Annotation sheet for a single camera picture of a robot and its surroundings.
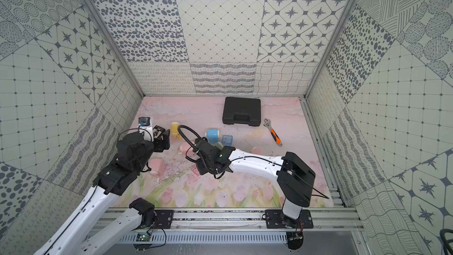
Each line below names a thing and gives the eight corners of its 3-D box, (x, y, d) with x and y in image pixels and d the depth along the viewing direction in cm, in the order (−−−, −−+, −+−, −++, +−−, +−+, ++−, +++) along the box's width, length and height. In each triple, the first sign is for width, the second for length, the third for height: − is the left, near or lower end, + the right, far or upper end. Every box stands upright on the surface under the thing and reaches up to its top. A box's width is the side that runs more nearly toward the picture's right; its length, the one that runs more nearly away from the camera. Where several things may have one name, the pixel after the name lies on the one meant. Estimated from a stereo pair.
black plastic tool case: (223, 126, 107) (222, 120, 103) (224, 102, 120) (223, 97, 116) (261, 126, 107) (263, 120, 103) (258, 102, 120) (259, 97, 116)
